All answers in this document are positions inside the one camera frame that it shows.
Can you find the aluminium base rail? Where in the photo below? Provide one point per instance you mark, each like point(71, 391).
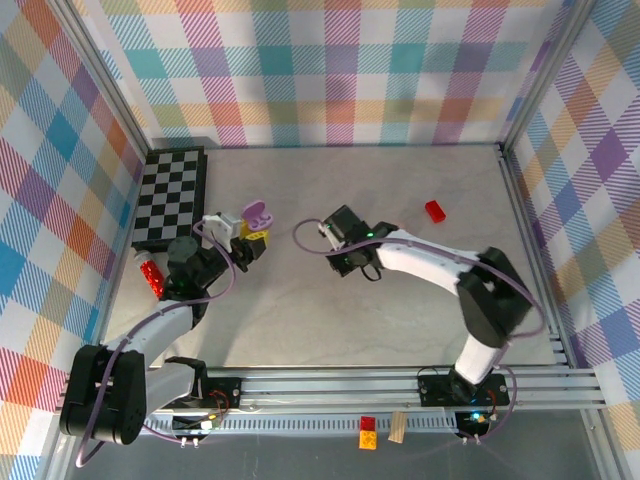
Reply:
point(325, 390)

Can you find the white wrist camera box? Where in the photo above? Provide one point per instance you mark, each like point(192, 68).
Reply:
point(336, 241)
point(222, 227)

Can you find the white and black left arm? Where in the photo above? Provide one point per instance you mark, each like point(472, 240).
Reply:
point(150, 325)

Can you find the large red toy brick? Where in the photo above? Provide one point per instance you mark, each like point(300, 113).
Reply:
point(435, 210)

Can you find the wooden block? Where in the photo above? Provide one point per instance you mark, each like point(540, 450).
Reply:
point(397, 428)

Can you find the purple charging case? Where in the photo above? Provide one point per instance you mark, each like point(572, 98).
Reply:
point(260, 220)

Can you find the small electronics board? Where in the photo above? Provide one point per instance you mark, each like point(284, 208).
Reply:
point(477, 417)
point(210, 424)

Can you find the black and white chessboard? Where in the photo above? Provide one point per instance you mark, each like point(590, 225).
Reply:
point(170, 200)

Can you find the red bottle with silver cap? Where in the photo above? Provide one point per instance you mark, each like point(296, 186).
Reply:
point(150, 272)

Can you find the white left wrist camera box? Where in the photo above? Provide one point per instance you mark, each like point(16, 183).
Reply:
point(222, 227)

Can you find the small red toy brick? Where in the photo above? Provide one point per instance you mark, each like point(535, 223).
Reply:
point(368, 423)

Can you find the orange toy brick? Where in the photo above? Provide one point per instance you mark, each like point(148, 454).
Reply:
point(368, 440)

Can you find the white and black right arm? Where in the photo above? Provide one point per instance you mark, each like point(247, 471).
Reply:
point(425, 260)

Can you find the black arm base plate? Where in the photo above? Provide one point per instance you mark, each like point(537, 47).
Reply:
point(432, 387)
point(225, 390)

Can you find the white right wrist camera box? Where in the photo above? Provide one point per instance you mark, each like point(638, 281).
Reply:
point(336, 241)

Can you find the aluminium frame post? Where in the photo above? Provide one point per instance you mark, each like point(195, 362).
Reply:
point(107, 80)
point(545, 75)

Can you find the aluminium side rail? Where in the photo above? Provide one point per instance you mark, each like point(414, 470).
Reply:
point(530, 225)

